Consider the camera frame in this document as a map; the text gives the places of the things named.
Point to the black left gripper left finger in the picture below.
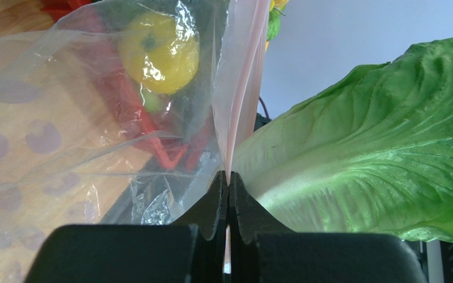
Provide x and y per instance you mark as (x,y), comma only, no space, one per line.
(191,249)

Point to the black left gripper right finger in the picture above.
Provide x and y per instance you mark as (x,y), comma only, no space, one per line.
(265,250)

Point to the clear zip top bag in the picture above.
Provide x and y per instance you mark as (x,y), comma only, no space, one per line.
(116,127)

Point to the red plastic tray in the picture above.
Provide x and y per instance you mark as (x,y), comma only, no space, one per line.
(174,128)

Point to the yellow toy lemon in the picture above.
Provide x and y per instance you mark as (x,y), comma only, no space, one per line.
(160,51)

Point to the green toy lettuce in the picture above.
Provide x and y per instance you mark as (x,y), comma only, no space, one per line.
(371,154)

